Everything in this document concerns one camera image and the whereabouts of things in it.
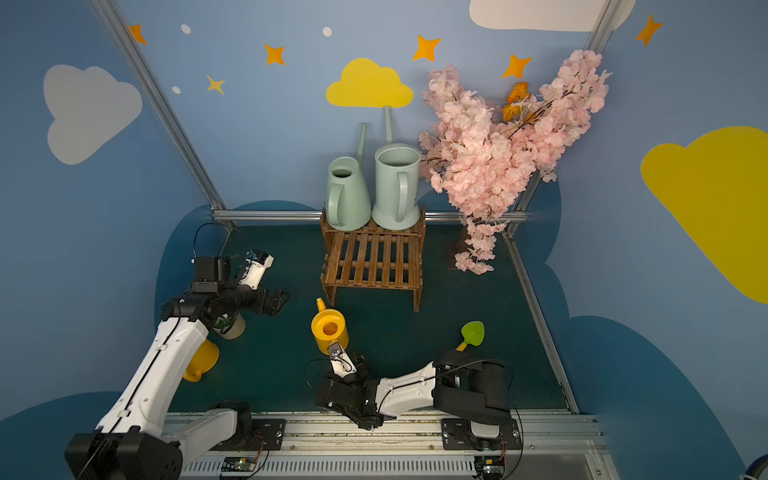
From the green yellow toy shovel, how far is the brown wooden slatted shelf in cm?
16

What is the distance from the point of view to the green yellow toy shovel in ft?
2.95

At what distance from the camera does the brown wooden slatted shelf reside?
34.3 inches
